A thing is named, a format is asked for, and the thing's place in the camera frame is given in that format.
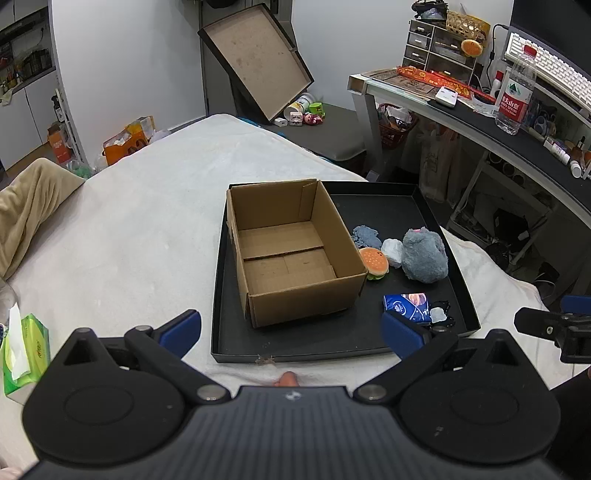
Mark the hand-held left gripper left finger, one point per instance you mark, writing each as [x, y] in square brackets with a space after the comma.
[181, 331]

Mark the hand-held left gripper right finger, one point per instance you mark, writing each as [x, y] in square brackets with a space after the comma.
[402, 334]

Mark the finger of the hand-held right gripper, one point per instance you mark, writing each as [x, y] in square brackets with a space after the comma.
[538, 321]
[577, 304]

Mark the burger plush toy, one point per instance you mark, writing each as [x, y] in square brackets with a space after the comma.
[373, 263]

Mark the grey-blue fluffy plush toy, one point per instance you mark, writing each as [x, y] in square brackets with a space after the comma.
[425, 256]

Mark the brown cardboard box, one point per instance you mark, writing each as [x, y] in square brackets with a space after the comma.
[286, 258]

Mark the black shallow tray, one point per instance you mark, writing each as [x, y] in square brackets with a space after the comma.
[397, 203]

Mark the white crumpled soft lump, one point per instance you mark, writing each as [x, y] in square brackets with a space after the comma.
[392, 251]

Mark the blue tissue packet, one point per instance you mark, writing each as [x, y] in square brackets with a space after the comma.
[408, 305]

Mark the blue denim heart cushion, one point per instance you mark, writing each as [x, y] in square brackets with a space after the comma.
[366, 236]

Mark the green tissue box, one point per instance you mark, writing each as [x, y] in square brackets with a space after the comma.
[30, 355]

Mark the black-topped desk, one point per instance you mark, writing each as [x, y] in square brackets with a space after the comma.
[508, 143]

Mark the cream tote bag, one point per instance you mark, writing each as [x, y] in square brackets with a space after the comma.
[436, 161]

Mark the beige blanket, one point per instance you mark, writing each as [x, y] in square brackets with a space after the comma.
[32, 207]

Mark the orange paper bag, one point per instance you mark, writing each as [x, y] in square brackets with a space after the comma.
[127, 143]

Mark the red plastic basket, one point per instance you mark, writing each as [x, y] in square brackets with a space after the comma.
[397, 127]

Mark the grey bench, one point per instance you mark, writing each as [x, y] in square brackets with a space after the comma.
[332, 134]

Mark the clear water bottle red label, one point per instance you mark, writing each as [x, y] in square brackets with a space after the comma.
[513, 92]

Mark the orange carton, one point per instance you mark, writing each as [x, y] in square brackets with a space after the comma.
[57, 143]

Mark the white charger plug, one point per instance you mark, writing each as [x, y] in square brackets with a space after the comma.
[280, 122]

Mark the small white bottle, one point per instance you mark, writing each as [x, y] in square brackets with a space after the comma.
[499, 85]

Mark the red pink toy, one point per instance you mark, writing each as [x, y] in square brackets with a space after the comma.
[313, 119]

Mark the white keyboard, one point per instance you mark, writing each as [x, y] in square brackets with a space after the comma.
[549, 64]

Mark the green toy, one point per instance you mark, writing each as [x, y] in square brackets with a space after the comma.
[317, 108]

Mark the red paper banner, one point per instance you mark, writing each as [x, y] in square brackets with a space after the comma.
[438, 81]

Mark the small burger toy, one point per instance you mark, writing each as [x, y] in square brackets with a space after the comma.
[472, 48]

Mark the large brown box lid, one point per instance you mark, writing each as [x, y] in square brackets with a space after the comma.
[254, 55]

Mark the black computer monitor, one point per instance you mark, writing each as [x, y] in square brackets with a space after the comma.
[554, 18]

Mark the grey desktop drawer organizer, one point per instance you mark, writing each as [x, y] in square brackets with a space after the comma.
[436, 48]

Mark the woven bamboo basket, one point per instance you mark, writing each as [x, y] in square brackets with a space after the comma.
[466, 23]

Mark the black bag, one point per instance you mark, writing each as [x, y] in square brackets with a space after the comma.
[429, 8]

